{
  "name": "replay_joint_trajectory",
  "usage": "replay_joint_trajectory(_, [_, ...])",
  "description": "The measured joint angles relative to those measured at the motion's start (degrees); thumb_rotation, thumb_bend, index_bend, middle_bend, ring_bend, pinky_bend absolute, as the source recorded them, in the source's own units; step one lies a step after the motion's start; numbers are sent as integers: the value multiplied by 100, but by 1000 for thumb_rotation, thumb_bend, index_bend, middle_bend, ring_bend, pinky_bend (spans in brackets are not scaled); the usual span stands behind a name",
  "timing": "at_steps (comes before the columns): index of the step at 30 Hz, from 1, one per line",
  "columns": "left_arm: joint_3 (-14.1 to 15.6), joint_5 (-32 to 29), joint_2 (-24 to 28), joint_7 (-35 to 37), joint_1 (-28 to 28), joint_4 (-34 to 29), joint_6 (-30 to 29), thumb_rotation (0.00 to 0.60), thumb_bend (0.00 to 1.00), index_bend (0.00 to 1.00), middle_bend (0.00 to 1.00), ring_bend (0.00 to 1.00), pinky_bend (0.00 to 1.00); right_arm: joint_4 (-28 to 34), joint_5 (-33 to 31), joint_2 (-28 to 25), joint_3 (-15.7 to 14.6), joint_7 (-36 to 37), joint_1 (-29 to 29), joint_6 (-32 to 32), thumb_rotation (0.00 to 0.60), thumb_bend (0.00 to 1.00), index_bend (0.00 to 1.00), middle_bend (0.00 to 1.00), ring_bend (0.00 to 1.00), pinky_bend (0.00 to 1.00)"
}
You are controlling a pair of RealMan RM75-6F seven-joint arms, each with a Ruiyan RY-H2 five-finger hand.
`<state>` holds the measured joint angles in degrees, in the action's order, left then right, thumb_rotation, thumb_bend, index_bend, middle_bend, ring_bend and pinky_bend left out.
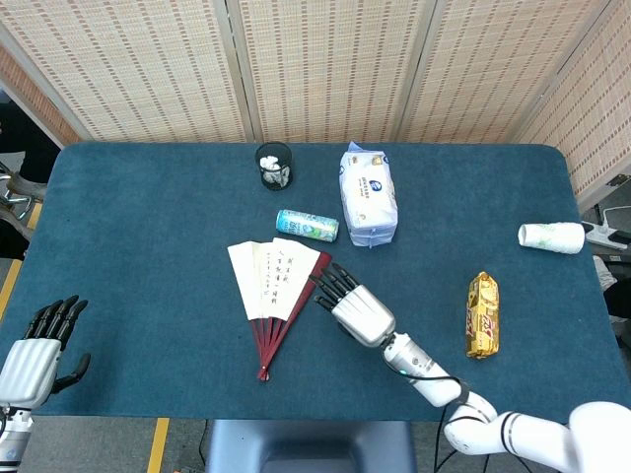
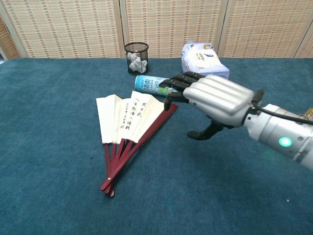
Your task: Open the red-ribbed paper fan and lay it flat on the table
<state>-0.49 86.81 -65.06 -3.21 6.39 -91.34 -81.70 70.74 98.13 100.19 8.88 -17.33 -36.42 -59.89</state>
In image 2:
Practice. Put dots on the woven bamboo screen panel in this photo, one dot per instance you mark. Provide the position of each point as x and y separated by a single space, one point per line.
264 24
306 46
66 27
171 22
7 41

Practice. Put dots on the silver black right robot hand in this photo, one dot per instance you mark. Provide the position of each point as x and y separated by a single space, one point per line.
217 95

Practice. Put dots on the red ribbed paper folding fan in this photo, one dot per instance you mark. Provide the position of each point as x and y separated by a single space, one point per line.
127 115

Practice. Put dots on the black mesh pen holder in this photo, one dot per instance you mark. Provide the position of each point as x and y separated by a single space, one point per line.
137 47

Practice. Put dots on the light blue drink can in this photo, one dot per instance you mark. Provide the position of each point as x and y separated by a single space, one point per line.
146 84

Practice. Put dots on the pale blue tissue pack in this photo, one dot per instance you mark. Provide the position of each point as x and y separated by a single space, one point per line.
200 61

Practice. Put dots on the yellow printed box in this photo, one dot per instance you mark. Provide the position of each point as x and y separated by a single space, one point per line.
308 114

